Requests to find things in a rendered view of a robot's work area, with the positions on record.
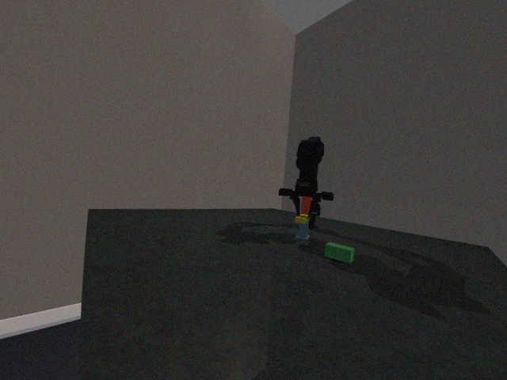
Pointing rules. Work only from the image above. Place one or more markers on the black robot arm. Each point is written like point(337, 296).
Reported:
point(309, 155)

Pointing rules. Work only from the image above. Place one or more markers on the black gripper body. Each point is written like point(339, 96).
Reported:
point(316, 196)

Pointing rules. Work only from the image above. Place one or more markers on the green rectangular block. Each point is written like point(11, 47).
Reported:
point(340, 252)

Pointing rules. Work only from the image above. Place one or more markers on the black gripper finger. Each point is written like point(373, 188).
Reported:
point(313, 203)
point(297, 204)

